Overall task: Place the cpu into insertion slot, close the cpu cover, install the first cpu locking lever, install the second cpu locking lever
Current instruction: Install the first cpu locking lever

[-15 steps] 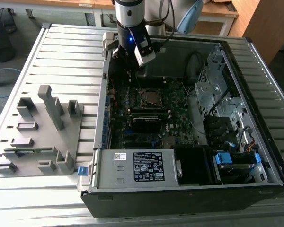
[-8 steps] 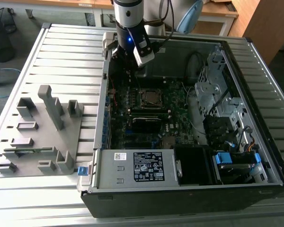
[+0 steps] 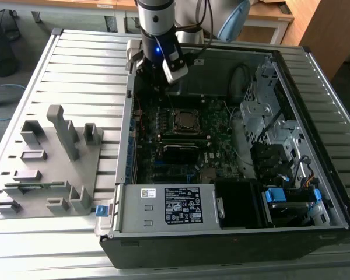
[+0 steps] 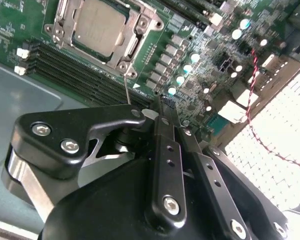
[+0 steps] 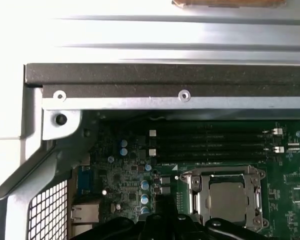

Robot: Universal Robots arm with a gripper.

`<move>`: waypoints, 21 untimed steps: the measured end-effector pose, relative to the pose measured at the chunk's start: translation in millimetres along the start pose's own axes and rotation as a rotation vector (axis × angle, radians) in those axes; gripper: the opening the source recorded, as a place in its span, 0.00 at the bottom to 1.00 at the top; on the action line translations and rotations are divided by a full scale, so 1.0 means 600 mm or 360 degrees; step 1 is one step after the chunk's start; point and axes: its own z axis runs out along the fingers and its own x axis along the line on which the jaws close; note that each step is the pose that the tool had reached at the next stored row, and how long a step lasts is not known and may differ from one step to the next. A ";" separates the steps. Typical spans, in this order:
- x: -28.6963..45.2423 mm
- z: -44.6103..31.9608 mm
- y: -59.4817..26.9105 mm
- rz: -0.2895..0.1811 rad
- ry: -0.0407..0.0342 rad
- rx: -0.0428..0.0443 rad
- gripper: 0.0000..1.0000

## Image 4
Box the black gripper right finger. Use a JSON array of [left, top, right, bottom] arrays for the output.
[[164, 98, 292, 240]]

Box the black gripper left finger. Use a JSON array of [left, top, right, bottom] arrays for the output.
[[1, 94, 189, 233]]

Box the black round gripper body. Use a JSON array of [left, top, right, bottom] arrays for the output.
[[38, 157, 227, 240]]

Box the thin wire locking lever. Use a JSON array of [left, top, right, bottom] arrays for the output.
[[55, 0, 68, 26], [122, 72, 132, 105]]

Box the silver topped CPU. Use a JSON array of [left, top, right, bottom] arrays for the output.
[[71, 0, 128, 59]]

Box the metal socket cover frame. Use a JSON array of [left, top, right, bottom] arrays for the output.
[[53, 0, 146, 66]]

